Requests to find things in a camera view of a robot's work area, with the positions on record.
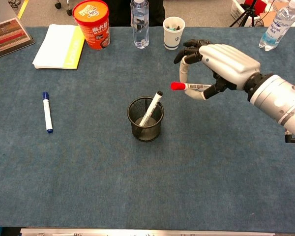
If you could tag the aluminium frame rail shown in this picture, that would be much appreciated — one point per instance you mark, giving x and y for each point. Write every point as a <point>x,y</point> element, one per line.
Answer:
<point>137,232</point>

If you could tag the white plastic crate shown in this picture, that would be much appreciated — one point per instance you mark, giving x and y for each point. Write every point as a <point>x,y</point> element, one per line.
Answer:
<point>237,8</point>

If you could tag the black mesh pen holder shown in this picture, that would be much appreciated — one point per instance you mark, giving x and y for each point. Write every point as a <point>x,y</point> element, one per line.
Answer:
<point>147,135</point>

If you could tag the white paper cup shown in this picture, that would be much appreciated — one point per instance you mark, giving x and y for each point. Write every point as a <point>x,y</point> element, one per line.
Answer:
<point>173,39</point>

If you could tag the labelled plastic water bottle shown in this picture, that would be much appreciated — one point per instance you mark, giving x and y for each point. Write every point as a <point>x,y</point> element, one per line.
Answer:
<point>275,29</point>

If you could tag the black-capped white marker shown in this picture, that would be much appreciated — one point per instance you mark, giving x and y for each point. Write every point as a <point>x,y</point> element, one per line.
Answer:
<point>152,105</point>

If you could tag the black chair castor base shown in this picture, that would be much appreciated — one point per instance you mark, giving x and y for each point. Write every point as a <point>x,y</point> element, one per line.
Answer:
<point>68,11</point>

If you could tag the black camera tripod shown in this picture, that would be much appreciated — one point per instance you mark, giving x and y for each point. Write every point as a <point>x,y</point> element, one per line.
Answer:
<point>248,12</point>

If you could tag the clear unlabelled water bottle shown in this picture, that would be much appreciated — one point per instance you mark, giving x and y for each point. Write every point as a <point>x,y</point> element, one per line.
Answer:
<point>139,24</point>

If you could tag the white and yellow notepad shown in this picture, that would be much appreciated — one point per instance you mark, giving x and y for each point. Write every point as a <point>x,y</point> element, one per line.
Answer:
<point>56,46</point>

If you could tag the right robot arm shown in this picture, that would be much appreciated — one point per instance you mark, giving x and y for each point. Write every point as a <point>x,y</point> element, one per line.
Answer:
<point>280,98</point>

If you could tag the orange instant noodle cup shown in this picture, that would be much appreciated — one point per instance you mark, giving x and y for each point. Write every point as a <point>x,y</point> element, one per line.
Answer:
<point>93,24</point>

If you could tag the red-capped white marker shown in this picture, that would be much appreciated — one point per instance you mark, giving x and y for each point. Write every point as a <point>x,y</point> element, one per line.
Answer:
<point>177,86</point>

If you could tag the black binder clip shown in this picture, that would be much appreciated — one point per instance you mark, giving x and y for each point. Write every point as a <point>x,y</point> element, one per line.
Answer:
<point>178,26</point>

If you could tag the blue-capped white marker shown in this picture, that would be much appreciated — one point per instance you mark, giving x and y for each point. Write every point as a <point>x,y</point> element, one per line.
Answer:
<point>47,113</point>

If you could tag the blue felt table mat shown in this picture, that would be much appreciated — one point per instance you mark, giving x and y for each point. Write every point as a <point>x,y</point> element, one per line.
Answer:
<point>113,172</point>

